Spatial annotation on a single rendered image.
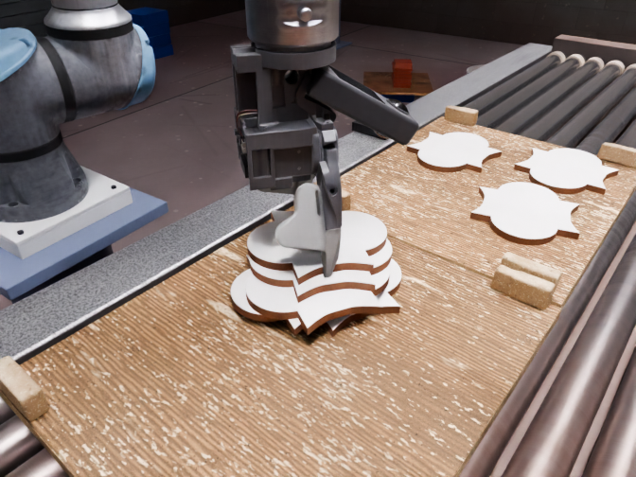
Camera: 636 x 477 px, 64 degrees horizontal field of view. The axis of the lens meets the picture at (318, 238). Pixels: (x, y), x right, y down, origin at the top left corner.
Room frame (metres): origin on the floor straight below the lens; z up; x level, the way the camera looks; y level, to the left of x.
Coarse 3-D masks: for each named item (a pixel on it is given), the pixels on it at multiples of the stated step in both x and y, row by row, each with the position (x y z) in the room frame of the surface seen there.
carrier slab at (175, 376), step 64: (128, 320) 0.38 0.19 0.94; (192, 320) 0.38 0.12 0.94; (384, 320) 0.38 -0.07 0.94; (448, 320) 0.38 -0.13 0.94; (512, 320) 0.38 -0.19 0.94; (64, 384) 0.30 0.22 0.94; (128, 384) 0.30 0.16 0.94; (192, 384) 0.30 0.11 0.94; (256, 384) 0.30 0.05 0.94; (320, 384) 0.30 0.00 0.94; (384, 384) 0.30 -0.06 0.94; (448, 384) 0.30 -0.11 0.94; (512, 384) 0.30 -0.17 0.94; (64, 448) 0.24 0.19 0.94; (128, 448) 0.24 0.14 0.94; (192, 448) 0.24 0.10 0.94; (256, 448) 0.24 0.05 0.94; (320, 448) 0.24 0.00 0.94; (384, 448) 0.24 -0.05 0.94; (448, 448) 0.24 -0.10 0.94
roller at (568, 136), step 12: (624, 72) 1.30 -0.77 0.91; (612, 84) 1.19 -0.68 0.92; (624, 84) 1.19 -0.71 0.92; (600, 96) 1.11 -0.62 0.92; (612, 96) 1.11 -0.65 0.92; (624, 96) 1.19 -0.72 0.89; (588, 108) 1.03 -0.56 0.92; (600, 108) 1.04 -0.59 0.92; (576, 120) 0.96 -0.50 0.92; (588, 120) 0.97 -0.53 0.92; (564, 132) 0.89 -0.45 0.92; (576, 132) 0.91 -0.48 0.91; (564, 144) 0.85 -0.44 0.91
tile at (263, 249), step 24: (288, 216) 0.49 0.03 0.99; (360, 216) 0.49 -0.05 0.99; (264, 240) 0.44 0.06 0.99; (360, 240) 0.44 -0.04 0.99; (384, 240) 0.44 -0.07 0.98; (264, 264) 0.41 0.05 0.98; (288, 264) 0.40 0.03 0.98; (312, 264) 0.40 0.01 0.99; (336, 264) 0.40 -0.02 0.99; (360, 264) 0.40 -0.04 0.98
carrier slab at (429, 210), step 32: (448, 128) 0.88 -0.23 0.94; (480, 128) 0.88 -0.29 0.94; (384, 160) 0.74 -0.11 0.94; (416, 160) 0.74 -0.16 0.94; (512, 160) 0.74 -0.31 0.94; (352, 192) 0.64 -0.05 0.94; (384, 192) 0.64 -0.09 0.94; (416, 192) 0.64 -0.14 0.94; (448, 192) 0.64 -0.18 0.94; (608, 192) 0.64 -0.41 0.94; (384, 224) 0.55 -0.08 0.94; (416, 224) 0.55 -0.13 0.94; (448, 224) 0.55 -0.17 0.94; (480, 224) 0.55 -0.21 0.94; (576, 224) 0.55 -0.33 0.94; (608, 224) 0.55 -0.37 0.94; (448, 256) 0.48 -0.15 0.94; (480, 256) 0.48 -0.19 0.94; (544, 256) 0.48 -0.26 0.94; (576, 256) 0.48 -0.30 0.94
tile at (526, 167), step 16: (528, 160) 0.72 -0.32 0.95; (544, 160) 0.72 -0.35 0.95; (560, 160) 0.72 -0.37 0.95; (576, 160) 0.72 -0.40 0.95; (592, 160) 0.72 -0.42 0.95; (544, 176) 0.67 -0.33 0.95; (560, 176) 0.67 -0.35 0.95; (576, 176) 0.67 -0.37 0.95; (592, 176) 0.67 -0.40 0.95; (608, 176) 0.68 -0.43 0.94; (560, 192) 0.63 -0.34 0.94; (576, 192) 0.63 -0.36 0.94
